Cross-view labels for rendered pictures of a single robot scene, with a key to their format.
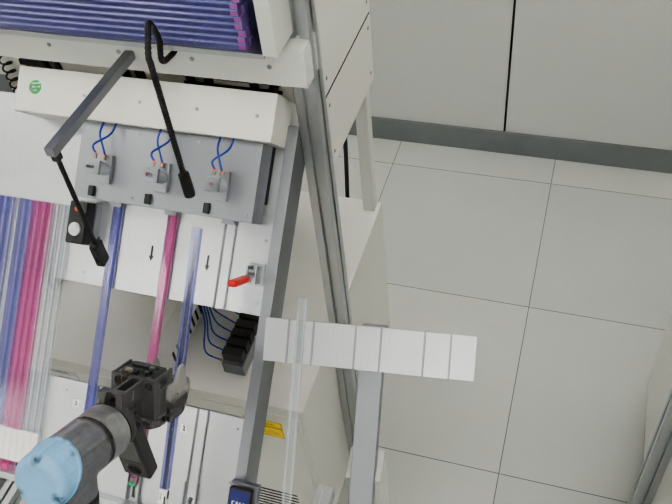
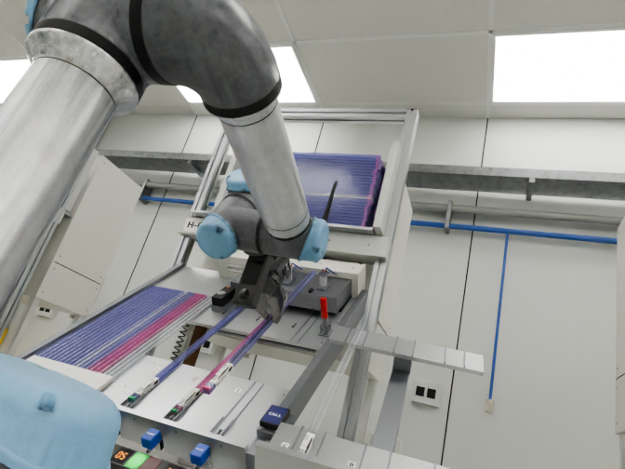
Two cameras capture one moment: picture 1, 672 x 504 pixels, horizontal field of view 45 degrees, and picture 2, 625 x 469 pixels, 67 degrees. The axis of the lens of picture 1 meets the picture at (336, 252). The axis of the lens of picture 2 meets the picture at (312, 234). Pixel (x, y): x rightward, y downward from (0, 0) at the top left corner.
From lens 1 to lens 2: 1.30 m
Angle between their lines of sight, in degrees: 68
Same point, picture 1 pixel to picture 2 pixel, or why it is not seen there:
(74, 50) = not seen: hidden behind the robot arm
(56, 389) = (146, 361)
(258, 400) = (308, 379)
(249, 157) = (342, 281)
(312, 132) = (374, 297)
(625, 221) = not seen: outside the picture
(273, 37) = (381, 217)
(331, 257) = (354, 398)
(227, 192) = (325, 287)
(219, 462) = (259, 411)
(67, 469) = not seen: hidden behind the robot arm
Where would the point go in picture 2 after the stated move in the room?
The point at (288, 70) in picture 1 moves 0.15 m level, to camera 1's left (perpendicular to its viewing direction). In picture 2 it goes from (378, 247) to (331, 234)
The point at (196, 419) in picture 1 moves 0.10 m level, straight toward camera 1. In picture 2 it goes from (251, 385) to (266, 387)
